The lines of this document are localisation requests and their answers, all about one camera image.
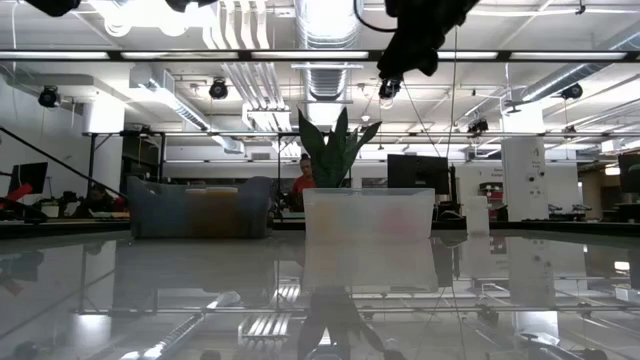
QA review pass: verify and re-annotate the large black monitor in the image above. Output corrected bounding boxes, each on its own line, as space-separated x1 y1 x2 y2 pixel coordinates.
386 153 452 197

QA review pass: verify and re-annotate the person behind plant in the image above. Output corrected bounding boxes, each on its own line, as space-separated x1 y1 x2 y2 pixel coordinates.
290 152 319 213

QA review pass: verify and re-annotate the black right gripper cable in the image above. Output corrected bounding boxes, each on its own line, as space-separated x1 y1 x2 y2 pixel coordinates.
353 0 399 34

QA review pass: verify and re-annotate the large orange medicine bottle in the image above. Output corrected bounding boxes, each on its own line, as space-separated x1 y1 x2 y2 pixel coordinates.
205 185 240 238

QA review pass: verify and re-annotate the dark edge monitor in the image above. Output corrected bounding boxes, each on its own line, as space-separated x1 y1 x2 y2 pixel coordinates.
617 151 640 194

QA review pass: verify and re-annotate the person seated at far bench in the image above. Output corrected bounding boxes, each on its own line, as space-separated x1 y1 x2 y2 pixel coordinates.
73 183 122 220

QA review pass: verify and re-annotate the red bar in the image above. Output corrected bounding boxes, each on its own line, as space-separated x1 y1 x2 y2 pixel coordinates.
0 182 34 212

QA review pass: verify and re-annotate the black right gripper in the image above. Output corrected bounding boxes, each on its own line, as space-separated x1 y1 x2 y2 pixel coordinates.
378 0 481 79

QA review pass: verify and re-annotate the tilted black monitor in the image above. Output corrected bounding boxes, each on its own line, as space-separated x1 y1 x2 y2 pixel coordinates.
6 160 50 197

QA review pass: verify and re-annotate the clear plastic bin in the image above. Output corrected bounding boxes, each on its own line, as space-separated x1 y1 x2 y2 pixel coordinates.
301 187 437 241

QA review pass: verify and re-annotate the green snake plant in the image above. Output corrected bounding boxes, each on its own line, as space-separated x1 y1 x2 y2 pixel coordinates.
297 106 384 191

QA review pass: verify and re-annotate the grey plastic bin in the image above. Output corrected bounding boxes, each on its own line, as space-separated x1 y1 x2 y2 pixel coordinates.
125 174 276 240

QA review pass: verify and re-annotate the silver ventilation duct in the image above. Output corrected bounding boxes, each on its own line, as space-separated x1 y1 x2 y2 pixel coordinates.
293 0 365 102

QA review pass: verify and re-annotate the pink medicine bottle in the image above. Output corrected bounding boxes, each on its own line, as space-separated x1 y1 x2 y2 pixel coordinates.
379 202 422 238

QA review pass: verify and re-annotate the white plastic bottle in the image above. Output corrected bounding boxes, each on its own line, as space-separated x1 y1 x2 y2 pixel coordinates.
464 195 492 237

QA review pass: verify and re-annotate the orange medicine bottle white cap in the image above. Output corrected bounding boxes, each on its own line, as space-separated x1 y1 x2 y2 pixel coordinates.
184 187 208 238

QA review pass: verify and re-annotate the white structural column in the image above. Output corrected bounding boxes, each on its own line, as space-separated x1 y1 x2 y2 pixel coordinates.
500 107 549 223

